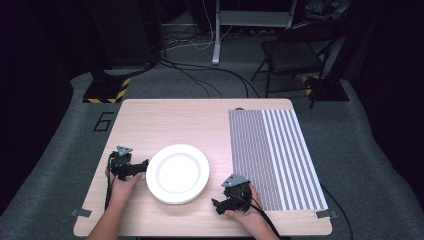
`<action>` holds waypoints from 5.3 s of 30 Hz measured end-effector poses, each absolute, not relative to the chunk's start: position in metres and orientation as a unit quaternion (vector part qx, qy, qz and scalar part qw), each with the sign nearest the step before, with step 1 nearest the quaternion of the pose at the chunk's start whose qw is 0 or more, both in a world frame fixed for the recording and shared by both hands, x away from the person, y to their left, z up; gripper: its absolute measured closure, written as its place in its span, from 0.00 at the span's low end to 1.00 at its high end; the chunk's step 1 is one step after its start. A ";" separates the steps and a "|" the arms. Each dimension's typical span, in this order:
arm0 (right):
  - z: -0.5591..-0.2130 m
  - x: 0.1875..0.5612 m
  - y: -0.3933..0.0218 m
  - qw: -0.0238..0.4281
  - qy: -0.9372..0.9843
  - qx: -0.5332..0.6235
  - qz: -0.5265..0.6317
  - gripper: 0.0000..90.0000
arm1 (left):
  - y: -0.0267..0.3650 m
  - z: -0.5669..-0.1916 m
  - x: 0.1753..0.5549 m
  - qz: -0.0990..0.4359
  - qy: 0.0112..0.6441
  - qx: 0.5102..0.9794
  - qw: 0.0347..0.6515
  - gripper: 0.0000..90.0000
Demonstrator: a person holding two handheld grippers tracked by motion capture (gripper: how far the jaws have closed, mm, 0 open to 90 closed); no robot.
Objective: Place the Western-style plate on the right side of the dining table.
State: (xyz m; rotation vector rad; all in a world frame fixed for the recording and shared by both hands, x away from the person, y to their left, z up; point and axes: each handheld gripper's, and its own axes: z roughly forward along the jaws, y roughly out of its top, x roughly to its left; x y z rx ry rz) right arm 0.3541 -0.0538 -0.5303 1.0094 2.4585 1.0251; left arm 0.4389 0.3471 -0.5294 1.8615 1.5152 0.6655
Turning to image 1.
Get striped placemat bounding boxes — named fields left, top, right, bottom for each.
left=228, top=108, right=329, bottom=212

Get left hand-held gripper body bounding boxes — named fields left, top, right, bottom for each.
left=109, top=145, right=143, bottom=182

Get black folding chair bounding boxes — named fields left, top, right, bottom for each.
left=249, top=20, right=338, bottom=99

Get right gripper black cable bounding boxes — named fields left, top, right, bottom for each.
left=229, top=193, right=282, bottom=240

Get grey tape piece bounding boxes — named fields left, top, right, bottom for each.
left=314, top=209, right=339, bottom=220
left=70, top=207, right=93, bottom=219

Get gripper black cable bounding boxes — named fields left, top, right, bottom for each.
left=104, top=153, right=117, bottom=212
left=229, top=193, right=282, bottom=240

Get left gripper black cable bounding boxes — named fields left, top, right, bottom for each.
left=104, top=153, right=117, bottom=212

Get black cable beside table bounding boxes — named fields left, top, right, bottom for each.
left=319, top=184, right=354, bottom=240

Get black floor cable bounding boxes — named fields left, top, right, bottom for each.
left=156, top=57, right=262, bottom=99

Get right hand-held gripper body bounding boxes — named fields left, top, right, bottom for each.
left=221, top=173, right=252, bottom=214

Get white plate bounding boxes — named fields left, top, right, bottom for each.
left=145, top=143, right=211, bottom=205

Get white desk frame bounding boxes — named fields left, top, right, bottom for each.
left=211, top=0, right=298, bottom=66

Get person's right hand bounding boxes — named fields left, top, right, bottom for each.
left=223, top=183, right=268, bottom=234

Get person's left hand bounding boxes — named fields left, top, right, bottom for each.
left=105, top=168, right=144, bottom=209

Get black stand base yellow stripes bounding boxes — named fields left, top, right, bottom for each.
left=300, top=75, right=351, bottom=102
left=82, top=77, right=132, bottom=105

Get white floor cable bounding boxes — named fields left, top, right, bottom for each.
left=165, top=0, right=234, bottom=52

